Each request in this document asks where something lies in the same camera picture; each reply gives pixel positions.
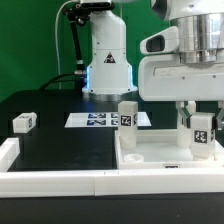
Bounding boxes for black cable bundle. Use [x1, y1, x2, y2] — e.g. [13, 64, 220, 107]
[39, 19, 88, 92]

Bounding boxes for white U-shaped fence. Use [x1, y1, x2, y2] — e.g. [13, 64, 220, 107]
[0, 138, 224, 198]

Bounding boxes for white square table top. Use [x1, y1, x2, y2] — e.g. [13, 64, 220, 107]
[115, 129, 224, 169]

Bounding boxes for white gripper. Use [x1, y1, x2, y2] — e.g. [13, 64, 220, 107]
[138, 26, 224, 130]

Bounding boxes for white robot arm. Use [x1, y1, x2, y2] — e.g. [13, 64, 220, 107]
[81, 0, 224, 129]

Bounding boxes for white cable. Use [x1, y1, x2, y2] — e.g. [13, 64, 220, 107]
[54, 0, 78, 90]

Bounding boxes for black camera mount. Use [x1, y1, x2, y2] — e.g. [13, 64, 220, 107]
[62, 0, 115, 26]

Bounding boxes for white marker sheet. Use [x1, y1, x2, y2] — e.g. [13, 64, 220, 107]
[65, 112, 151, 128]

